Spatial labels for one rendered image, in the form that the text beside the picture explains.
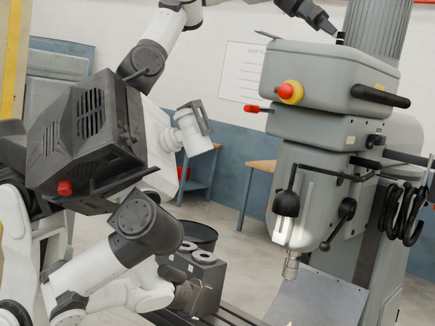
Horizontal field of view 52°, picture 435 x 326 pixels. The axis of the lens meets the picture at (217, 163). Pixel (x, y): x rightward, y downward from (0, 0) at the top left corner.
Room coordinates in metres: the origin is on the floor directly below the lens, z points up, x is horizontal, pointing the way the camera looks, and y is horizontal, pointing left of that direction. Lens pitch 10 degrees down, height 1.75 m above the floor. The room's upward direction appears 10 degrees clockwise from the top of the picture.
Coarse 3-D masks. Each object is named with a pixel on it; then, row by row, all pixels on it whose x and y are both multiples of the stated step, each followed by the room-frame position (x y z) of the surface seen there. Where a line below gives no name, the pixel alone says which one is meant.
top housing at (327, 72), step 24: (288, 48) 1.17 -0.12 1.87; (312, 48) 1.13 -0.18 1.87; (336, 48) 1.10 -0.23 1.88; (264, 72) 1.21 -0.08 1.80; (288, 72) 1.16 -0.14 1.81; (312, 72) 1.12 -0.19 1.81; (336, 72) 1.09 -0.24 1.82; (360, 72) 1.13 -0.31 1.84; (384, 72) 1.29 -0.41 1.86; (264, 96) 1.20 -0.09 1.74; (312, 96) 1.11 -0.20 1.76; (336, 96) 1.09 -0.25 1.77
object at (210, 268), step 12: (180, 252) 1.51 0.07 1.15; (192, 252) 1.52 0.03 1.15; (204, 252) 1.51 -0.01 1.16; (168, 264) 1.51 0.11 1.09; (180, 264) 1.47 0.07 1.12; (192, 264) 1.44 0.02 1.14; (204, 264) 1.44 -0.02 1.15; (216, 264) 1.46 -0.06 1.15; (192, 276) 1.43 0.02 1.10; (204, 276) 1.40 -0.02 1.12; (216, 276) 1.45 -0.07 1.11; (216, 288) 1.46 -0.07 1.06; (204, 300) 1.42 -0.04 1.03; (216, 300) 1.47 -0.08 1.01; (204, 312) 1.43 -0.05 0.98
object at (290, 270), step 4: (284, 264) 1.32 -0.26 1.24; (288, 264) 1.30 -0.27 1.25; (292, 264) 1.30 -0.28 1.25; (296, 264) 1.30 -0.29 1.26; (284, 268) 1.31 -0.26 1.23; (288, 268) 1.30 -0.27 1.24; (292, 268) 1.30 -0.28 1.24; (296, 268) 1.31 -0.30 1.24; (284, 272) 1.31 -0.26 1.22; (288, 272) 1.30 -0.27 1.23; (292, 272) 1.30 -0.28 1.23; (296, 272) 1.31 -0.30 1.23; (284, 276) 1.31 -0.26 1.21; (288, 276) 1.30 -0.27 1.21; (292, 276) 1.30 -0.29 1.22; (296, 276) 1.32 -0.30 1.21
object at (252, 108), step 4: (244, 108) 1.17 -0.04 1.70; (248, 108) 1.16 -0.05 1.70; (252, 108) 1.17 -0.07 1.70; (256, 108) 1.19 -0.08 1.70; (260, 108) 1.22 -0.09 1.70; (264, 108) 1.24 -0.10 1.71; (248, 112) 1.17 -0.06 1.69; (252, 112) 1.18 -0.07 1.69; (256, 112) 1.19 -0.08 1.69; (260, 112) 1.23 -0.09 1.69; (264, 112) 1.24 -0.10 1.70; (268, 112) 1.25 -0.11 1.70; (272, 112) 1.27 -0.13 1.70
